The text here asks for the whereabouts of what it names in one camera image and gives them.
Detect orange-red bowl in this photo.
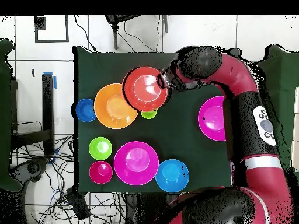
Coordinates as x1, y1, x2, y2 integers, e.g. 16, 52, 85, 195
121, 66, 169, 112

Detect green cup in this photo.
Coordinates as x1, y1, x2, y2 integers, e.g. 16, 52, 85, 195
140, 109, 158, 120

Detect large orange bowl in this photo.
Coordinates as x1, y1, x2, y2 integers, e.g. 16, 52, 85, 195
93, 83, 138, 130

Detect large pink bowl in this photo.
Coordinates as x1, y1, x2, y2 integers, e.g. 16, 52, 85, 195
197, 95, 227, 142
113, 141, 160, 187

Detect dark green tablecloth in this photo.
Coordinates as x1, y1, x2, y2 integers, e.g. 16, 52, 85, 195
72, 45, 241, 195

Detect small dark blue bowl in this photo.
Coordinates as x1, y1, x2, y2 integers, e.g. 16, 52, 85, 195
75, 98, 97, 123

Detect small green bowl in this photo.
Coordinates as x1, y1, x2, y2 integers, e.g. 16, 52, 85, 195
88, 136, 113, 161

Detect light blue bowl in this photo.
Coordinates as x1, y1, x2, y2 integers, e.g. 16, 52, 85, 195
155, 159, 190, 194

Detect blue tape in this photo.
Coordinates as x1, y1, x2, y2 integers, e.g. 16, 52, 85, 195
43, 72, 57, 90

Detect small crimson bowl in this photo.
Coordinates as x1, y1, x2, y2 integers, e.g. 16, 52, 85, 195
89, 160, 114, 185

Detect black bench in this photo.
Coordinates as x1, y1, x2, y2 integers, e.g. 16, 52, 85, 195
10, 73, 55, 156

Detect green-covered side table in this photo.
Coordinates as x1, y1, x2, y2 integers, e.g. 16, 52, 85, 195
256, 44, 299, 183
0, 38, 23, 193

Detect white boxes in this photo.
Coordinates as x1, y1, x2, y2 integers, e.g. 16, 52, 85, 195
290, 85, 299, 173

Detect black power brick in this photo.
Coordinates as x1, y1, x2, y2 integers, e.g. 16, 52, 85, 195
65, 187, 91, 222

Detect grey office chair base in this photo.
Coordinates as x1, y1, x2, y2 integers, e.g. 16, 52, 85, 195
10, 157, 50, 183

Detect black cable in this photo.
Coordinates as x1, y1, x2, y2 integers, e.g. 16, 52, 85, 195
73, 15, 97, 51

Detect tangle of cables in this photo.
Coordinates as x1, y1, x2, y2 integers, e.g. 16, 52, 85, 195
11, 134, 127, 224

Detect black square frame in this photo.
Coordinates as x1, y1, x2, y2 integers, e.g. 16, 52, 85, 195
34, 15, 70, 43

